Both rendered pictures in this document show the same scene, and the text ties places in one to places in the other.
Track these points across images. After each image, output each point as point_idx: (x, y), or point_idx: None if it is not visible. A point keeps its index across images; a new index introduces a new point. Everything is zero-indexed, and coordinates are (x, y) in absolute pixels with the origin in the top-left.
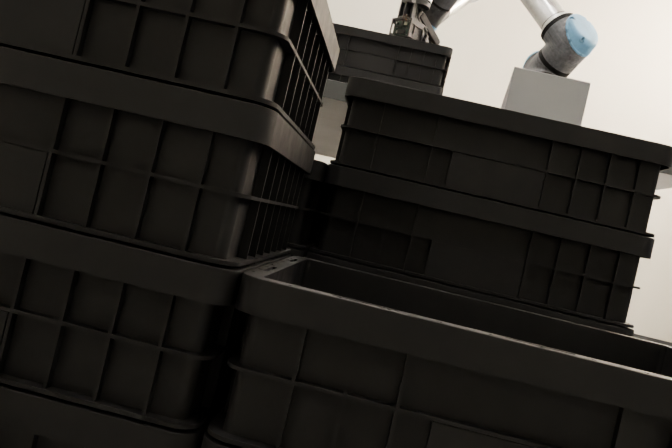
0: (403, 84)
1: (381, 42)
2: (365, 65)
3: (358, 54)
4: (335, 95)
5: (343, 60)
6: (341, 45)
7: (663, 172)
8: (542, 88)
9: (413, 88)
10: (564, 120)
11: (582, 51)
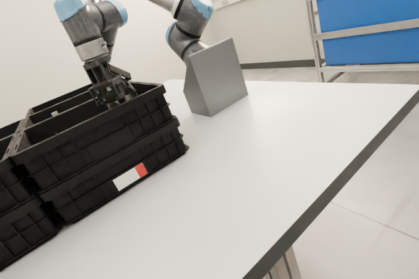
0: (149, 139)
1: None
2: (107, 151)
3: (93, 147)
4: None
5: (84, 163)
6: (68, 152)
7: (410, 110)
8: (211, 58)
9: (159, 136)
10: (232, 70)
11: (210, 15)
